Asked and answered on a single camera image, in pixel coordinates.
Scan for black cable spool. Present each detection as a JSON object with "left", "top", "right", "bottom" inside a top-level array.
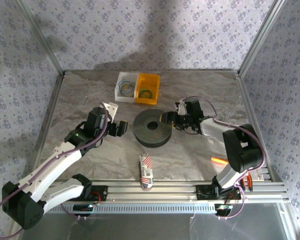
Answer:
[{"left": 133, "top": 108, "right": 173, "bottom": 149}]

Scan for white plastic bin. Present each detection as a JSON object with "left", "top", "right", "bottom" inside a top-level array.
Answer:
[{"left": 114, "top": 71, "right": 141, "bottom": 103}]

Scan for yellow plastic bin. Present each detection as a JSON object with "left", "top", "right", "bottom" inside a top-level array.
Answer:
[{"left": 134, "top": 72, "right": 161, "bottom": 106}]

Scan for flag printed packet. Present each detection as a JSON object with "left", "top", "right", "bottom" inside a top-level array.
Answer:
[{"left": 138, "top": 153, "right": 155, "bottom": 192}]

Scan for orange marker pen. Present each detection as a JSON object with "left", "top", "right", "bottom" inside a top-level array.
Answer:
[{"left": 211, "top": 156, "right": 230, "bottom": 166}]

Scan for grey metal sheet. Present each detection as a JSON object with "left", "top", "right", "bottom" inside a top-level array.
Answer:
[{"left": 22, "top": 202, "right": 293, "bottom": 240}]

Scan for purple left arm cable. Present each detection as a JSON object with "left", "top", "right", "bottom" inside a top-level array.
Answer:
[{"left": 0, "top": 101, "right": 110, "bottom": 238}]

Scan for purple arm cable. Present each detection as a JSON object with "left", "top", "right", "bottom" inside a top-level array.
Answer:
[
  {"left": 182, "top": 95, "right": 267, "bottom": 221},
  {"left": 0, "top": 101, "right": 110, "bottom": 238}
]

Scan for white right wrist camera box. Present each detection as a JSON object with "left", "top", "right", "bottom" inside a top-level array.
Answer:
[{"left": 174, "top": 99, "right": 187, "bottom": 116}]

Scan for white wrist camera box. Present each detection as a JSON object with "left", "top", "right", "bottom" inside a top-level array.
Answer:
[
  {"left": 174, "top": 99, "right": 187, "bottom": 116},
  {"left": 100, "top": 101, "right": 119, "bottom": 124}
]

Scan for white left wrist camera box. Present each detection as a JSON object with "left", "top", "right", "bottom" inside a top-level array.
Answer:
[{"left": 100, "top": 101, "right": 119, "bottom": 124}]

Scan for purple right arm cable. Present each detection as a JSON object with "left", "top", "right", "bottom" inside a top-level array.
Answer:
[{"left": 182, "top": 95, "right": 267, "bottom": 221}]

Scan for green wire coil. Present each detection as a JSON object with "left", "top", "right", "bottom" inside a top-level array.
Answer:
[{"left": 139, "top": 86, "right": 155, "bottom": 99}]

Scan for aluminium table edge rail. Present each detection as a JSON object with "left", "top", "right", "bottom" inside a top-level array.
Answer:
[
  {"left": 236, "top": 71, "right": 276, "bottom": 181},
  {"left": 36, "top": 71, "right": 66, "bottom": 176}
]

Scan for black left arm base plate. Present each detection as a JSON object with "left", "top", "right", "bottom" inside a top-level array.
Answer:
[{"left": 88, "top": 185, "right": 109, "bottom": 202}]

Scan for aluminium mounting rail frame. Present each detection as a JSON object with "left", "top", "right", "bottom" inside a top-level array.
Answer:
[{"left": 16, "top": 180, "right": 290, "bottom": 204}]

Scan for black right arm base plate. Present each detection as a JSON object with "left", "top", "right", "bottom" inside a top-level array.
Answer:
[{"left": 196, "top": 184, "right": 242, "bottom": 201}]

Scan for grey slotted cable duct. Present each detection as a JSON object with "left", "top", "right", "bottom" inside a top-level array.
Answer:
[{"left": 43, "top": 202, "right": 220, "bottom": 215}]

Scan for orange handled pliers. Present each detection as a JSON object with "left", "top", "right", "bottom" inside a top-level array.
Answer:
[{"left": 241, "top": 173, "right": 255, "bottom": 192}]

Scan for aluminium frame post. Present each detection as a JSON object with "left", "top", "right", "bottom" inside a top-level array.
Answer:
[
  {"left": 16, "top": 0, "right": 66, "bottom": 76},
  {"left": 236, "top": 0, "right": 288, "bottom": 76}
]

